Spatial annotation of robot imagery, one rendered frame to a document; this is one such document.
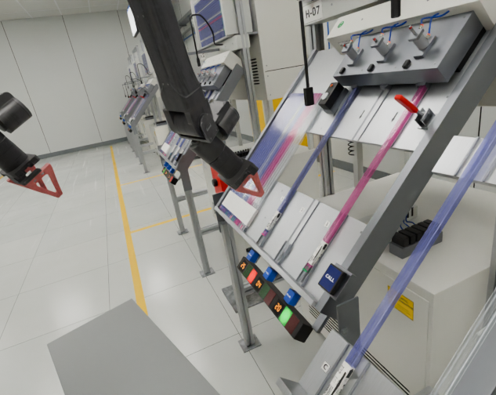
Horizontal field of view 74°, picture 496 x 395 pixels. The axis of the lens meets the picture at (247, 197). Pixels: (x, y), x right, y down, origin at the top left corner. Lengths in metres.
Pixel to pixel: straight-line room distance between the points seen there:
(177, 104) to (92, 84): 8.68
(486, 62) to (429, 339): 0.67
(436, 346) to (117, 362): 0.80
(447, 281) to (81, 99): 8.88
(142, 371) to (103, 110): 8.63
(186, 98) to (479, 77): 0.58
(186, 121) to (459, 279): 0.77
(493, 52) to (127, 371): 1.03
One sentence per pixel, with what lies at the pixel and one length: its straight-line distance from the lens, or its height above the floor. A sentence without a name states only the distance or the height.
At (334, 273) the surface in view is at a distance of 0.67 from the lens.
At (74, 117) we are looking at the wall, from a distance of 9.31.
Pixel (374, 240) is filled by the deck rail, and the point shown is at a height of 0.83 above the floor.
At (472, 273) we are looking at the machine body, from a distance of 1.04.
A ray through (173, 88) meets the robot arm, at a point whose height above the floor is 1.18.
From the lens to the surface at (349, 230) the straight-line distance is 0.75.
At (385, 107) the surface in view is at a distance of 0.91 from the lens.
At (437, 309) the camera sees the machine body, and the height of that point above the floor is 0.57.
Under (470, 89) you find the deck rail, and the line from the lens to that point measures 0.82.
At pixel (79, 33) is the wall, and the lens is 9.38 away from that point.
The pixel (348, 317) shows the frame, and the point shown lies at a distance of 0.70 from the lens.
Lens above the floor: 1.19
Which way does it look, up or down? 21 degrees down
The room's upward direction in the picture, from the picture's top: 10 degrees counter-clockwise
